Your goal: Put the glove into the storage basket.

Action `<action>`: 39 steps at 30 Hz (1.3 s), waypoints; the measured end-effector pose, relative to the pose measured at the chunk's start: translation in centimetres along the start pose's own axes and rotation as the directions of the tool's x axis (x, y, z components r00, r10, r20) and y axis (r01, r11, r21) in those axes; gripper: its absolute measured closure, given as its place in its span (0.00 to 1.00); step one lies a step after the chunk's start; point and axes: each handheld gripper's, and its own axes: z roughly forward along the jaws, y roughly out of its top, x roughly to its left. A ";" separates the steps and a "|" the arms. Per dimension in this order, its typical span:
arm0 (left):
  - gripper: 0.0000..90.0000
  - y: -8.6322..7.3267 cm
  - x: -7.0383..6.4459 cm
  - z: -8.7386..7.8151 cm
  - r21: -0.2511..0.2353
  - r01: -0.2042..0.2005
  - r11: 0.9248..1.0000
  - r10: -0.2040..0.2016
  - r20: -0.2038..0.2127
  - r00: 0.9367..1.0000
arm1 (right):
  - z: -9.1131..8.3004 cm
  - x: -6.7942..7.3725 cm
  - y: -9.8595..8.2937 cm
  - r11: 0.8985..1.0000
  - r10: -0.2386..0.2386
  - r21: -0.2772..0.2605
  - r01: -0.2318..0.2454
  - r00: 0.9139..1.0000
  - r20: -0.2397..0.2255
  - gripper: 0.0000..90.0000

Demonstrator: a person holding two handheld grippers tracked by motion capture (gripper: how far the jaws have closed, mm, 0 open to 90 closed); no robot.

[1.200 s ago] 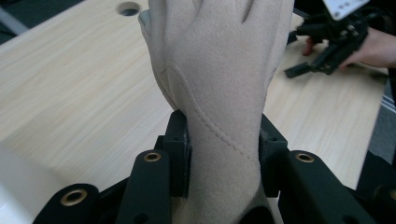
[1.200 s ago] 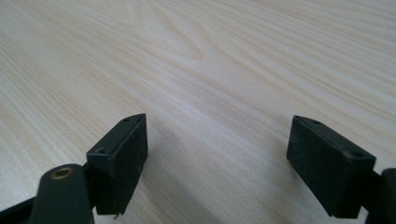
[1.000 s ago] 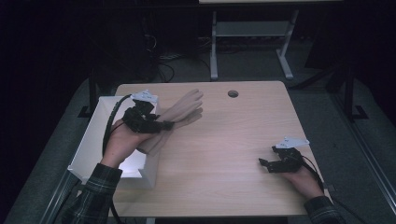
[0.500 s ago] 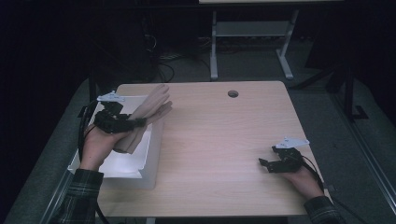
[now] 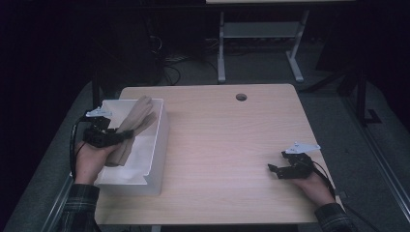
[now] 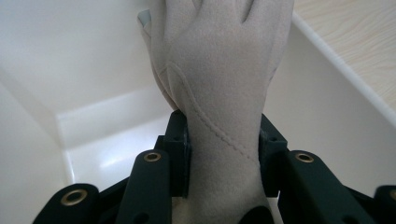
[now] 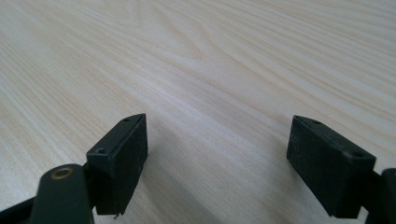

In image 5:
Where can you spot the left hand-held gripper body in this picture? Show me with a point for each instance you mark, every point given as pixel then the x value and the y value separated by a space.
pixel 100 135

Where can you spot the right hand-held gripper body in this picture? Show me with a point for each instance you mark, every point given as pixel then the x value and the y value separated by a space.
pixel 298 166

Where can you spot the tan cloth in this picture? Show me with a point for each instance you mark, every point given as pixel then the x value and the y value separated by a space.
pixel 121 154

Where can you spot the white plastic box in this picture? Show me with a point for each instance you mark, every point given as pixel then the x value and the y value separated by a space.
pixel 146 161

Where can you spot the person's left hand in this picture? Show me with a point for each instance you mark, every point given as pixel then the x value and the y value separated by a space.
pixel 90 162

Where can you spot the person's right hand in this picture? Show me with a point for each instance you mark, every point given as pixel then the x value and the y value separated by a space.
pixel 314 190

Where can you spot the black floor stand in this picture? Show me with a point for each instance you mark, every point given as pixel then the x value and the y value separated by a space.
pixel 361 96

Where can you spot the aluminium floor rail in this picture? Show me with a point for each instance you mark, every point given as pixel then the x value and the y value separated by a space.
pixel 56 206
pixel 377 154

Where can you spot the white metal desk frame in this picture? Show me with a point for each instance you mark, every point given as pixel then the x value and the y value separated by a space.
pixel 257 30

